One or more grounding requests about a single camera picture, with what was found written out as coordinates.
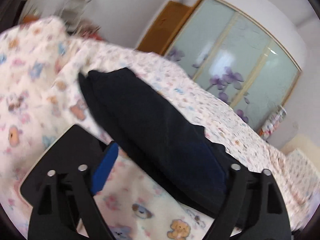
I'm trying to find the black pants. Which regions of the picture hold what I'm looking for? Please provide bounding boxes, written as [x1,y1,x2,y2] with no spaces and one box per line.
[78,68,236,218]

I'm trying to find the clear tube of plush toys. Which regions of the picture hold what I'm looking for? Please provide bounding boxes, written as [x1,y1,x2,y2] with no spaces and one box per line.
[259,105,287,141]

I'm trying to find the animal print pillow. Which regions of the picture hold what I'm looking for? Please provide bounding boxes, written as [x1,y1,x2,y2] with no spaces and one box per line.
[284,148,319,205]

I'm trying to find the brown wooden door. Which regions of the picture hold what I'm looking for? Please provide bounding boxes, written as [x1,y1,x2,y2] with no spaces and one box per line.
[136,1,193,56]

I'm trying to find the cartoon animal print blanket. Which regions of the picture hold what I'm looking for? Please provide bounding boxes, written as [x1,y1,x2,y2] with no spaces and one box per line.
[1,17,319,236]

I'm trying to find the frosted glass floral wardrobe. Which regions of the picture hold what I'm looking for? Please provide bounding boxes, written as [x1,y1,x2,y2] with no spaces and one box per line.
[164,0,302,130]

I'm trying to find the red items on floor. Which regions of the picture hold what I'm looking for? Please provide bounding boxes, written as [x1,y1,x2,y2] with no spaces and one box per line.
[74,21,105,41]

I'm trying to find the cream headboard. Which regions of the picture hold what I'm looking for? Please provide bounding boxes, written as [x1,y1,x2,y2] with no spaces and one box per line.
[281,134,319,157]

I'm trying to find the white metal shelf rack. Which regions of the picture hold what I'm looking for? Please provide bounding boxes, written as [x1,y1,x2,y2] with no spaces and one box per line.
[57,0,91,32]

